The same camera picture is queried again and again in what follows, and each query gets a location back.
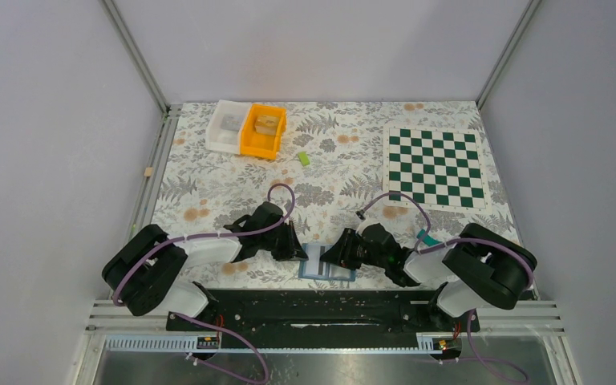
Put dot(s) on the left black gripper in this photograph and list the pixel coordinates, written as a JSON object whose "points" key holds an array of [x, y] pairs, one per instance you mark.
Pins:
{"points": [[293, 249]]}

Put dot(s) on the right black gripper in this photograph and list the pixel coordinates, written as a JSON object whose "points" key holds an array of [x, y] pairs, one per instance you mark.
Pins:
{"points": [[340, 253]]}

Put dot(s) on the blue card holder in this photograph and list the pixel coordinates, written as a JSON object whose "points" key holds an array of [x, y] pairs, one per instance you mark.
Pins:
{"points": [[315, 269]]}

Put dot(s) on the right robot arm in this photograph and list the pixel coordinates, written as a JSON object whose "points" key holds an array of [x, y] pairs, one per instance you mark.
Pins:
{"points": [[476, 269]]}

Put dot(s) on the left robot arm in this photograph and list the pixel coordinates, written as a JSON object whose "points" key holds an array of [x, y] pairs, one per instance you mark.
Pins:
{"points": [[143, 274]]}

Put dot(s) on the teal small piece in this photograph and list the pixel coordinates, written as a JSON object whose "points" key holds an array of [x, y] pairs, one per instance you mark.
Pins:
{"points": [[427, 239]]}

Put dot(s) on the small green block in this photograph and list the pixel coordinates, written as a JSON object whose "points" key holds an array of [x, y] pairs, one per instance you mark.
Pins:
{"points": [[304, 159]]}

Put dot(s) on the floral table mat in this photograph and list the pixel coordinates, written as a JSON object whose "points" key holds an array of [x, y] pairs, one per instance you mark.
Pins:
{"points": [[202, 190]]}

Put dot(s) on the orange plastic bin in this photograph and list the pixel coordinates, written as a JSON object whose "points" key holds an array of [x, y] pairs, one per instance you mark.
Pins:
{"points": [[258, 145]]}

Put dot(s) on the tan item in orange bin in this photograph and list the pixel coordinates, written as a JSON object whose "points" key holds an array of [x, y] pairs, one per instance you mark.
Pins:
{"points": [[267, 124]]}

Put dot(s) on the green white chessboard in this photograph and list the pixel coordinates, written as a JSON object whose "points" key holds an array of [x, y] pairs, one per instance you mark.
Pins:
{"points": [[441, 170]]}

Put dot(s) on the white plastic bin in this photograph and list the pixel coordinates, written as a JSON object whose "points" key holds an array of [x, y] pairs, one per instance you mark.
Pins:
{"points": [[223, 133]]}

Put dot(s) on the grey item in white bin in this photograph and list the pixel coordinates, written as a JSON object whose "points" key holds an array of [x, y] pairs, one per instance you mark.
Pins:
{"points": [[231, 122]]}

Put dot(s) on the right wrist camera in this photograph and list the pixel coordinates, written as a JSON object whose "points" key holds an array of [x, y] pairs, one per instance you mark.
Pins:
{"points": [[364, 222]]}

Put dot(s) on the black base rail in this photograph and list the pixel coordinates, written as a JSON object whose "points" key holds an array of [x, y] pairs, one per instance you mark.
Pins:
{"points": [[314, 319]]}

